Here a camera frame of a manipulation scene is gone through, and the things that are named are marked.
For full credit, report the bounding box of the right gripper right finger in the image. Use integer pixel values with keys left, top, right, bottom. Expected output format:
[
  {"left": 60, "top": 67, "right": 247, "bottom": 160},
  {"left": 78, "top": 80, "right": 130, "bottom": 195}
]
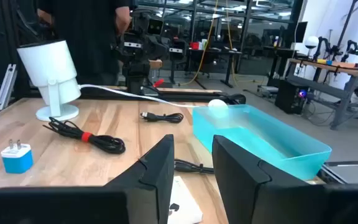
[{"left": 212, "top": 134, "right": 358, "bottom": 224}]

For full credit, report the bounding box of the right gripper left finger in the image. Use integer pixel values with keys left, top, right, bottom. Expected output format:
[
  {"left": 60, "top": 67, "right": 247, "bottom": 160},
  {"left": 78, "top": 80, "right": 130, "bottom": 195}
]
[{"left": 0, "top": 134, "right": 175, "bottom": 224}]

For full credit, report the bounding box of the white box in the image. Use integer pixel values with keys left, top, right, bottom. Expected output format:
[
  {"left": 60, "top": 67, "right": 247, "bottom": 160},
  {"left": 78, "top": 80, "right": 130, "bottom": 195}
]
[{"left": 167, "top": 175, "right": 204, "bottom": 224}]

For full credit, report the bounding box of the short black USB cable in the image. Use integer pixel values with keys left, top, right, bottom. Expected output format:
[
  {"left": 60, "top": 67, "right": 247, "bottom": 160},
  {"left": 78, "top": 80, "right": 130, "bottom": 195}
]
[{"left": 140, "top": 111, "right": 185, "bottom": 124}]

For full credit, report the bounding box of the teal translucent plastic bin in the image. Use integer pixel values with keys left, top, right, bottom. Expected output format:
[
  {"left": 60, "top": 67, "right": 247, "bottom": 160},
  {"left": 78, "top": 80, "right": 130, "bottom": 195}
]
[{"left": 192, "top": 104, "right": 333, "bottom": 180}]

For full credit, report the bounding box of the black computer tower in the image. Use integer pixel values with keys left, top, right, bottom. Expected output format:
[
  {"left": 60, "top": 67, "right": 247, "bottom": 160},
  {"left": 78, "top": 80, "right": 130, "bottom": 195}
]
[{"left": 274, "top": 80, "right": 310, "bottom": 115}]

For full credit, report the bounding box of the white round puck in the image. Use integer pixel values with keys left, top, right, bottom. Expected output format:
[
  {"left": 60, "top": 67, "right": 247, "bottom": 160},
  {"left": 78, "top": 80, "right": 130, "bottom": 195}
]
[{"left": 208, "top": 98, "right": 229, "bottom": 110}]

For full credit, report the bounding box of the aluminium extrusion bar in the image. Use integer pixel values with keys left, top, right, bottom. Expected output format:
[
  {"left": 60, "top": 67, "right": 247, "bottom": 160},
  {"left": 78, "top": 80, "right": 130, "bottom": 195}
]
[{"left": 0, "top": 63, "right": 17, "bottom": 111}]

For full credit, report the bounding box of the white cylindrical device on stand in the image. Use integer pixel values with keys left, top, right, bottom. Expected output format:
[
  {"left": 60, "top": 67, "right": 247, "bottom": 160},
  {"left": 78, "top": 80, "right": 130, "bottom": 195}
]
[{"left": 16, "top": 39, "right": 82, "bottom": 122}]

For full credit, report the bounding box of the wooden workbench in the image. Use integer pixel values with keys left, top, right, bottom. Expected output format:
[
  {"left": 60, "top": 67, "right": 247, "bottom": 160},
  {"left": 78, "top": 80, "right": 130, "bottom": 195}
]
[{"left": 287, "top": 58, "right": 358, "bottom": 130}]

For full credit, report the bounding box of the dark office desk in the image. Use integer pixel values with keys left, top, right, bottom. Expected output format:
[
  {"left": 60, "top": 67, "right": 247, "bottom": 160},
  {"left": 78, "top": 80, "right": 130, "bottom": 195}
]
[
  {"left": 186, "top": 46, "right": 244, "bottom": 88},
  {"left": 262, "top": 46, "right": 298, "bottom": 87}
]

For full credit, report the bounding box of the white sphere lamp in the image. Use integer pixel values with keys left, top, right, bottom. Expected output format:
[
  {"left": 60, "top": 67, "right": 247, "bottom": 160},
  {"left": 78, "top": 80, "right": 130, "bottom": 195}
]
[{"left": 304, "top": 35, "right": 319, "bottom": 50}]

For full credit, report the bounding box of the person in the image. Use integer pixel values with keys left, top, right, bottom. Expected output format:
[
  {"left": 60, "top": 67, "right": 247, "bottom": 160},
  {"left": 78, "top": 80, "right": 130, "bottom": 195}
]
[{"left": 37, "top": 0, "right": 132, "bottom": 85}]

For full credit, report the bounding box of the dark computer monitor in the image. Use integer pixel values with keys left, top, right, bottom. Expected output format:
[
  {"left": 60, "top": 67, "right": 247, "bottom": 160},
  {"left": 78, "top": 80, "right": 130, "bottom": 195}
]
[{"left": 293, "top": 21, "right": 308, "bottom": 44}]

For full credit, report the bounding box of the black cable bundle red tie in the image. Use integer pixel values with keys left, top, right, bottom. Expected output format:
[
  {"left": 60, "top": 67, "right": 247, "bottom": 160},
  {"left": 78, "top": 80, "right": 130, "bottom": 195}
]
[{"left": 42, "top": 116, "right": 126, "bottom": 155}]

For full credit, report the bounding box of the blue and white wall charger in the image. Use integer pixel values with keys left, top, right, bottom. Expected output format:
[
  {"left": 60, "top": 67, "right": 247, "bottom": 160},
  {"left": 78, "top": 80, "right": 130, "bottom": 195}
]
[{"left": 0, "top": 139, "right": 34, "bottom": 174}]

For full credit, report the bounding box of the white power cable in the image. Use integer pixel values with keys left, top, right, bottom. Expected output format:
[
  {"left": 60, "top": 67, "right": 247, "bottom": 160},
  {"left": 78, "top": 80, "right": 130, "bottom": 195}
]
[{"left": 78, "top": 83, "right": 211, "bottom": 109}]

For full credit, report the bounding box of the yellow hanging cable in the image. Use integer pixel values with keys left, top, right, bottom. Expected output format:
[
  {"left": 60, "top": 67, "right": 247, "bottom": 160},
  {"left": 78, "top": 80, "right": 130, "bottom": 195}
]
[
  {"left": 225, "top": 0, "right": 239, "bottom": 88},
  {"left": 180, "top": 0, "right": 219, "bottom": 86}
]

